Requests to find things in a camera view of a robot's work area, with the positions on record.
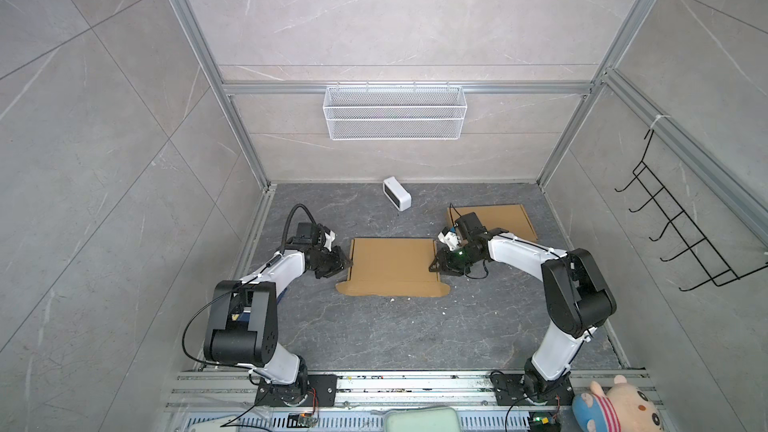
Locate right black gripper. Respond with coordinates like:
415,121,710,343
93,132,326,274
428,243,482,275

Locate cardboard sheet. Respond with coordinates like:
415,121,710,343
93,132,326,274
336,238,451,298

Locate cardboard box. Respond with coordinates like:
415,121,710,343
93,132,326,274
446,204,538,242

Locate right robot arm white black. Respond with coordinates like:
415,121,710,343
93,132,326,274
429,212,617,404

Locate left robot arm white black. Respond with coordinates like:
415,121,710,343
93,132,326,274
202,222,351,406

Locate pale green box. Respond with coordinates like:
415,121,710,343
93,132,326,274
383,407,462,432

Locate blue book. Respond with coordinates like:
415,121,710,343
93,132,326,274
277,287,287,304

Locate white digital clock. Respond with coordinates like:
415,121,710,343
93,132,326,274
382,176,412,211

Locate pink plush pig toy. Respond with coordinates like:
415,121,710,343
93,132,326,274
571,375,665,432

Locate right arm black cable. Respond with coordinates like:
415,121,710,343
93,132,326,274
448,202,490,281

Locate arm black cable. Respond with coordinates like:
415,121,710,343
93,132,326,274
448,202,490,281
181,203,319,367

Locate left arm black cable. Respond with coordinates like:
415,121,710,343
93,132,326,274
181,203,319,367

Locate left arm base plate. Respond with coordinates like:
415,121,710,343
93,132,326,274
255,374,338,407

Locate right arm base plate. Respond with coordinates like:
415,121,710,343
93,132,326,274
488,371,575,406

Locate white wire mesh basket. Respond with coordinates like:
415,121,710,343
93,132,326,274
323,85,468,141

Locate aluminium rail base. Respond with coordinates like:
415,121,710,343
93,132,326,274
155,370,618,431

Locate black wire hook rack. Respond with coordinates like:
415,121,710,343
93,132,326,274
614,130,767,292

